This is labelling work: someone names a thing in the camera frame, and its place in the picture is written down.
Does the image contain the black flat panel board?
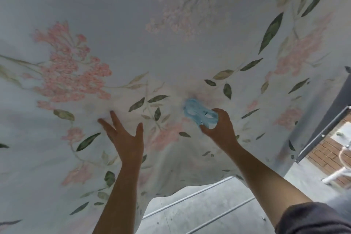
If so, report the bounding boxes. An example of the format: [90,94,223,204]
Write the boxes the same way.
[295,66,351,163]

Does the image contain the person's left hand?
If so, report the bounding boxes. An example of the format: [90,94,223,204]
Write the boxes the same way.
[97,110,145,172]

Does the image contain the person's dark right sleeve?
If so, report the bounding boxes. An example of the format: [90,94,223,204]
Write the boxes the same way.
[275,201,351,234]

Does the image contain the wall water tap with hose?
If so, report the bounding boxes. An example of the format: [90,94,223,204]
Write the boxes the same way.
[322,143,351,188]

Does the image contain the floral light blue bedsheet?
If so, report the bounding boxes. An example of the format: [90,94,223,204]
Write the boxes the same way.
[0,0,351,234]

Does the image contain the person's right forearm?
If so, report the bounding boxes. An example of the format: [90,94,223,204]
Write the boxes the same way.
[227,144,313,229]

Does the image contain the white metal drying rack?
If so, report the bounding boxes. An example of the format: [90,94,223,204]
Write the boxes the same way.
[142,176,257,234]

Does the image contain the person's right hand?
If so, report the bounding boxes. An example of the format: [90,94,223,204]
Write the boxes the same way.
[199,108,242,155]

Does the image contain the person's left forearm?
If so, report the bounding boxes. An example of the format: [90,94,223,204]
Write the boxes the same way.
[92,165,143,234]

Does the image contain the white wall mounting plate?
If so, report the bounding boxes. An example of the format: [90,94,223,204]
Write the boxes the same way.
[330,122,351,147]

